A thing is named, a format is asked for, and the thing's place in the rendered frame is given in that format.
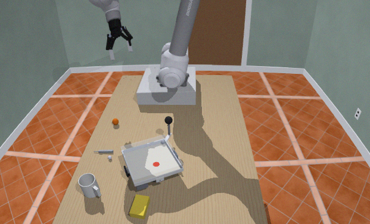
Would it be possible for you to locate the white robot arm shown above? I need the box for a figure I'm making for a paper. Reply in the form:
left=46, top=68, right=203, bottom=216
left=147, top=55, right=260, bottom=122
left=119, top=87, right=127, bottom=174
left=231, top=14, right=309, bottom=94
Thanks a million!
left=89, top=0, right=200, bottom=89

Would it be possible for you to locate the grey mug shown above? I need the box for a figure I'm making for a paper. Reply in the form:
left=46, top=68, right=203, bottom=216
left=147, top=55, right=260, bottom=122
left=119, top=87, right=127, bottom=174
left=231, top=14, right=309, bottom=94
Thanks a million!
left=78, top=173, right=101, bottom=198

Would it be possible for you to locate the orange ball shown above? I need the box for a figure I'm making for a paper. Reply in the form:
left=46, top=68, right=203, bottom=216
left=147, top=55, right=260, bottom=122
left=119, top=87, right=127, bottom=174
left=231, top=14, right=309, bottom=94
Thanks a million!
left=112, top=119, right=119, bottom=125

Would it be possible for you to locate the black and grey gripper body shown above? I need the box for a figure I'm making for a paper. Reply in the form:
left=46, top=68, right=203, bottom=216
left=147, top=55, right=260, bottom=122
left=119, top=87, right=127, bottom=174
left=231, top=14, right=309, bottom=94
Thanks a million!
left=108, top=19, right=122, bottom=38

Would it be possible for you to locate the yellow rectangular block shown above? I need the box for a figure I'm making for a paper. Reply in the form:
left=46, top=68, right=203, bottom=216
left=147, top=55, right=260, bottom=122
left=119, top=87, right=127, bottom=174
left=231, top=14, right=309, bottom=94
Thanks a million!
left=129, top=194, right=150, bottom=219

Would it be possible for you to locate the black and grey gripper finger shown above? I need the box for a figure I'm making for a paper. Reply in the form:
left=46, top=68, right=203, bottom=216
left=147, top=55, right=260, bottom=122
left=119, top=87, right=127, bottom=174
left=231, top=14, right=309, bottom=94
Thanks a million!
left=106, top=32, right=116, bottom=60
left=115, top=26, right=133, bottom=52

